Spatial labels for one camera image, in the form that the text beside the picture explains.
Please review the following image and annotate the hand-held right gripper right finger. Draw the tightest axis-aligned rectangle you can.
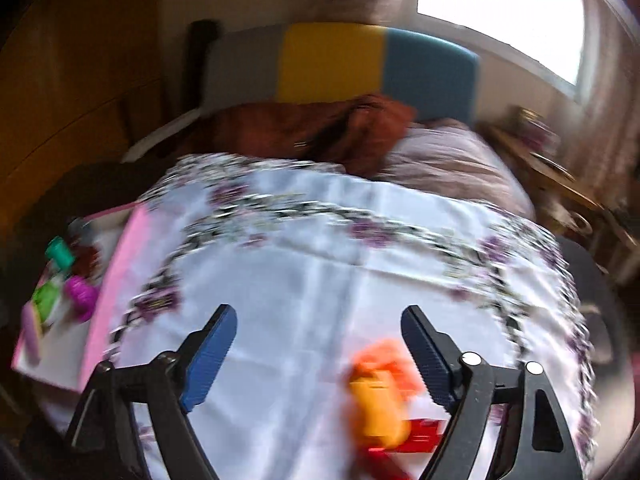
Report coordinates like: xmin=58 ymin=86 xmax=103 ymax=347
xmin=401 ymin=305 xmax=583 ymax=480

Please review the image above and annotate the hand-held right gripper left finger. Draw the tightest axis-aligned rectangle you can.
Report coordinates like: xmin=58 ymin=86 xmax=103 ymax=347
xmin=65 ymin=304 xmax=238 ymax=480

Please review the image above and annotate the orange and yellow toy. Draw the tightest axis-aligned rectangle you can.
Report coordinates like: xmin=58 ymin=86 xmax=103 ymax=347
xmin=345 ymin=339 xmax=426 ymax=452

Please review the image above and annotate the magenta plastic toy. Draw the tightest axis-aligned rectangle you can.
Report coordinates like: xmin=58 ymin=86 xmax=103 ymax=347
xmin=65 ymin=275 xmax=99 ymax=322

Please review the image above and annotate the shallow pink-edged cardboard box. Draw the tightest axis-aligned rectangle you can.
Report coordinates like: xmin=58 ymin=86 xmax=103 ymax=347
xmin=12 ymin=205 xmax=151 ymax=393

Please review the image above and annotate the green toy piece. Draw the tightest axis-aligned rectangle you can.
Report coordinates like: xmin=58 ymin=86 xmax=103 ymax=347
xmin=31 ymin=280 xmax=64 ymax=324

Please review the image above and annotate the green plastic toy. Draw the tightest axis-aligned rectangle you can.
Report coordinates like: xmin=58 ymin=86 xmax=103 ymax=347
xmin=45 ymin=236 xmax=76 ymax=269

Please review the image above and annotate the red toy piece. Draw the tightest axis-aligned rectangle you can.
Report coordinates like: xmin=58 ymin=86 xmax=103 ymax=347
xmin=360 ymin=417 xmax=448 ymax=480

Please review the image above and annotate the floral white tablecloth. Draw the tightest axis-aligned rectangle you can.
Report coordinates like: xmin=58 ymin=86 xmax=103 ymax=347
xmin=50 ymin=152 xmax=601 ymax=480

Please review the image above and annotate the mauve bedding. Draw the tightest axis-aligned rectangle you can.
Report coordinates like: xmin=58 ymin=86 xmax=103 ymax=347
xmin=380 ymin=119 xmax=538 ymax=221

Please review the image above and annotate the wooden nightstand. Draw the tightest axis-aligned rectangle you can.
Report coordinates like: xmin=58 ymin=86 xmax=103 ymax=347
xmin=487 ymin=107 xmax=640 ymax=281

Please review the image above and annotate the rust brown quilted jacket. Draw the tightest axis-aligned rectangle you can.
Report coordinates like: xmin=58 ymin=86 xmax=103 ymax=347
xmin=200 ymin=94 xmax=416 ymax=178

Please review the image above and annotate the grey yellow blue headboard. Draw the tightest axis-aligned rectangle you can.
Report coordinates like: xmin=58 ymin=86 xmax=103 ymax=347
xmin=202 ymin=22 xmax=481 ymax=126

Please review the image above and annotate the wooden wardrobe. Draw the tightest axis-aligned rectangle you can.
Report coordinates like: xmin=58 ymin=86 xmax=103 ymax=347
xmin=0 ymin=0 xmax=166 ymax=221

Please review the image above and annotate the bright window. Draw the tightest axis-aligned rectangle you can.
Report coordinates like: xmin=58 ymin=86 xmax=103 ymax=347
xmin=415 ymin=0 xmax=586 ymax=87

